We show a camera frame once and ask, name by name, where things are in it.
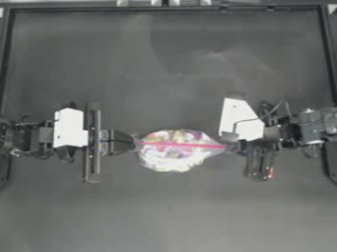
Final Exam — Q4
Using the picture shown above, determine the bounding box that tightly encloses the black table frame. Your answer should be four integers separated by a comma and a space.
0, 0, 337, 109

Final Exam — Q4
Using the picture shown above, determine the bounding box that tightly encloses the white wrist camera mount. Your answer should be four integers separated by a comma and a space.
217, 96, 266, 143
52, 107, 90, 150

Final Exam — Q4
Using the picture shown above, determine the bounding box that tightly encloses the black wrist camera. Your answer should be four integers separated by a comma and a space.
55, 146, 79, 163
219, 131, 241, 145

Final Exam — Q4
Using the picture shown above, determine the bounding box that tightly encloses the clear bag with pink zip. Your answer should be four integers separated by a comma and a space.
132, 128, 229, 173

